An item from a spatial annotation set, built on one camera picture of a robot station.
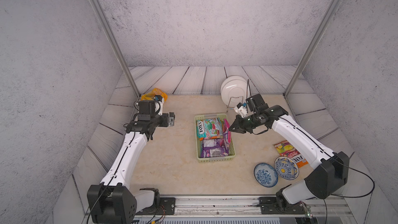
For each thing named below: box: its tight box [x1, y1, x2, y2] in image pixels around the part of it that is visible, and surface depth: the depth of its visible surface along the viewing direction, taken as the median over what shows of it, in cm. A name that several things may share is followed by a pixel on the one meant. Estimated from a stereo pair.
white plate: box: [220, 75, 249, 108], surface depth 107 cm
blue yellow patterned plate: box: [274, 156, 300, 181], surface depth 86 cm
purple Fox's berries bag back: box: [200, 137, 229, 159], surface depth 88 cm
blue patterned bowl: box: [253, 162, 279, 188], surface depth 82 cm
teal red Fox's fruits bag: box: [196, 117, 224, 139], surface depth 97 cm
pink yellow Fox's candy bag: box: [198, 135, 224, 142], surface depth 95 cm
